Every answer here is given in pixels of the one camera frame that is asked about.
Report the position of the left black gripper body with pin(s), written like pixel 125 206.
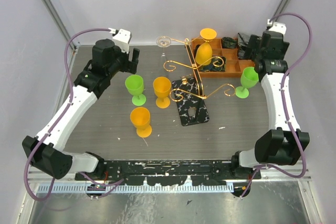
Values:
pixel 124 64

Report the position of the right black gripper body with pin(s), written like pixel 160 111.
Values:
pixel 253 44

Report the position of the green goblet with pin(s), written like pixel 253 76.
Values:
pixel 135 86
pixel 249 79

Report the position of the clear champagne flute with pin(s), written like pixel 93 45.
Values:
pixel 163 42

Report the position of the orange goblet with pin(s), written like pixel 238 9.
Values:
pixel 204 52
pixel 162 88
pixel 140 118

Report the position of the gold wine glass rack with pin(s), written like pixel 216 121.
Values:
pixel 188 92

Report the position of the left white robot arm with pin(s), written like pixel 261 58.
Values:
pixel 45 151

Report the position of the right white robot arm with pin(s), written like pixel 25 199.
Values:
pixel 284 143

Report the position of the dark cloth right compartment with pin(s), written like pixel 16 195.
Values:
pixel 242 56

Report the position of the dark cloth compartment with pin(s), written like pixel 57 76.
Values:
pixel 242 56
pixel 229 42

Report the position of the striped grey cloth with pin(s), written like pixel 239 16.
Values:
pixel 242 40

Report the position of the orange divided tray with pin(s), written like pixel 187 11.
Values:
pixel 233 67

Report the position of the dark cloth rear compartment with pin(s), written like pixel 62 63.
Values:
pixel 229 42

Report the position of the dark patterned cloth in tray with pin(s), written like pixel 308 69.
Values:
pixel 217 64

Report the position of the orange goblet front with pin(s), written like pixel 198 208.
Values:
pixel 140 118

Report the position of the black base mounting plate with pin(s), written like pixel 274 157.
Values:
pixel 173 172

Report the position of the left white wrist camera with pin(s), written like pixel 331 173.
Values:
pixel 121 38

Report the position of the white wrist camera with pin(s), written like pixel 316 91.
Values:
pixel 276 27
pixel 121 38

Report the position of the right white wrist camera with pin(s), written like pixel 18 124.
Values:
pixel 276 27

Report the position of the slotted cable duct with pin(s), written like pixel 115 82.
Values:
pixel 186 188

